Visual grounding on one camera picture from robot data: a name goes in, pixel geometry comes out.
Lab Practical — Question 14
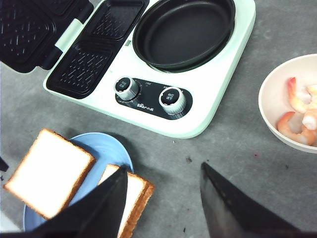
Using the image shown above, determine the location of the breakfast maker hinged lid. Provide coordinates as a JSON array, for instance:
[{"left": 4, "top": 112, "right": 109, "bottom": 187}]
[{"left": 0, "top": 0, "right": 94, "bottom": 73}]

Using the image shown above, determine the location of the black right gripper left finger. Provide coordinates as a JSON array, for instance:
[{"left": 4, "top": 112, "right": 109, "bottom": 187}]
[{"left": 0, "top": 167, "right": 128, "bottom": 238}]

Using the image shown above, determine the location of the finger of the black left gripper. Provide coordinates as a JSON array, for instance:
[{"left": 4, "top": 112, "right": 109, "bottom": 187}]
[{"left": 0, "top": 157, "right": 9, "bottom": 172}]

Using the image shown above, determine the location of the mint green breakfast maker base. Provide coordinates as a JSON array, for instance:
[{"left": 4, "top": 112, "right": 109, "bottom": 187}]
[{"left": 43, "top": 0, "right": 256, "bottom": 138}]

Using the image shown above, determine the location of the right silver control knob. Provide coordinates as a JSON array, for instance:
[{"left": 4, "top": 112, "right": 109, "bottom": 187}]
[{"left": 158, "top": 87, "right": 186, "bottom": 115}]

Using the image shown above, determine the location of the beige ribbed bowl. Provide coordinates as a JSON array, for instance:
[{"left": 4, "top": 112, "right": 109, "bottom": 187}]
[{"left": 258, "top": 54, "right": 317, "bottom": 154}]

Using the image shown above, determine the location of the pink shrimp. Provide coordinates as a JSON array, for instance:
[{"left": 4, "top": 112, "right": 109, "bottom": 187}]
[
  {"left": 287, "top": 77, "right": 317, "bottom": 114},
  {"left": 276, "top": 111, "right": 317, "bottom": 146},
  {"left": 302, "top": 109, "right": 317, "bottom": 130}
]

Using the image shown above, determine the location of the white bread slice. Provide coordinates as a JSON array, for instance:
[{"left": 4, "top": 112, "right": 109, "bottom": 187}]
[
  {"left": 3, "top": 128, "right": 96, "bottom": 219},
  {"left": 97, "top": 163, "right": 156, "bottom": 238}
]

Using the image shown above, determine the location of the black round frying pan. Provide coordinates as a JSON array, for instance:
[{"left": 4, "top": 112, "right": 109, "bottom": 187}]
[{"left": 133, "top": 0, "right": 236, "bottom": 72}]

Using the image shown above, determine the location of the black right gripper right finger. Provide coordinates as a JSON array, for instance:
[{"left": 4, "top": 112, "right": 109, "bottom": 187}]
[{"left": 200, "top": 162, "right": 317, "bottom": 238}]

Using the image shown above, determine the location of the silver control knob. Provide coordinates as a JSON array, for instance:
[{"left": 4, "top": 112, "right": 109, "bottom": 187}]
[
  {"left": 158, "top": 87, "right": 186, "bottom": 115},
  {"left": 114, "top": 77, "right": 139, "bottom": 101}
]

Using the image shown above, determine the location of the blue round plate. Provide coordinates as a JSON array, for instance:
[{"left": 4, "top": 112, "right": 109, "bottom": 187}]
[{"left": 23, "top": 132, "right": 135, "bottom": 233}]

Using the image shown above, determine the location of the left silver control knob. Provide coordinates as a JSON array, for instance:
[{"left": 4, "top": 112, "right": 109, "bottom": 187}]
[{"left": 114, "top": 77, "right": 139, "bottom": 101}]

